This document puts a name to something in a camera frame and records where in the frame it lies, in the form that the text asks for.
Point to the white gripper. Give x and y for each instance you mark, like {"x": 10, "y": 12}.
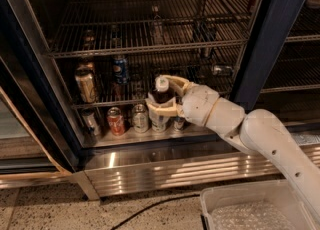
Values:
{"x": 199, "y": 104}

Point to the clear bottle white cap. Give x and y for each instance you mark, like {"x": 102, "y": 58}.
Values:
{"x": 158, "y": 99}

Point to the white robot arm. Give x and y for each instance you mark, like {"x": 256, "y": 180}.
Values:
{"x": 259, "y": 131}

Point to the lying clear plastic bottle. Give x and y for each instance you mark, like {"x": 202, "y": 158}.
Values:
{"x": 221, "y": 70}

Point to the blue Pepsi can on shelf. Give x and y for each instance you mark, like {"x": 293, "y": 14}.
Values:
{"x": 120, "y": 68}

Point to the stainless steel display fridge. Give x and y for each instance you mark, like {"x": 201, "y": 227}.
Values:
{"x": 277, "y": 70}

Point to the open glass fridge door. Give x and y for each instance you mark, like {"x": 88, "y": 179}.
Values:
{"x": 31, "y": 145}

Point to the blue silver can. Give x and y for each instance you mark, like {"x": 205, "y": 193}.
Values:
{"x": 179, "y": 123}

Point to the white green can right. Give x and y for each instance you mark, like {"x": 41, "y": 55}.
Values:
{"x": 158, "y": 127}

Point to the white green can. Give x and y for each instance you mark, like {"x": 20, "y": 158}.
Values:
{"x": 140, "y": 118}
{"x": 158, "y": 127}

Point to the white green can left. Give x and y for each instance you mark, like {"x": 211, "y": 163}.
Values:
{"x": 140, "y": 118}

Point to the red Coca-Cola can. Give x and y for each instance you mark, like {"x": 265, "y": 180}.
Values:
{"x": 116, "y": 121}

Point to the silver can bottom left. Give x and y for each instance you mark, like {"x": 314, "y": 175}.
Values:
{"x": 88, "y": 116}

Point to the tall gold beverage can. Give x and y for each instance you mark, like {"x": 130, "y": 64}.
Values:
{"x": 86, "y": 83}

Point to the dark can behind gold can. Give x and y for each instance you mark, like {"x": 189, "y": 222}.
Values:
{"x": 86, "y": 62}

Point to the bubble wrap sheet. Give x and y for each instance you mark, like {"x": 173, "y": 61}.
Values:
{"x": 250, "y": 216}

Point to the clear plastic bin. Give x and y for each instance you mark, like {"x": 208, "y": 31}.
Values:
{"x": 277, "y": 192}

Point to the middle wire shelf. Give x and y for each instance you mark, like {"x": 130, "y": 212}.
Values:
{"x": 144, "y": 68}

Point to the wire shelf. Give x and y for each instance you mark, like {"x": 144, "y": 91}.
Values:
{"x": 108, "y": 27}
{"x": 144, "y": 68}

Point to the upper wire shelf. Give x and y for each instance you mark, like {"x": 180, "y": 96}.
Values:
{"x": 108, "y": 27}

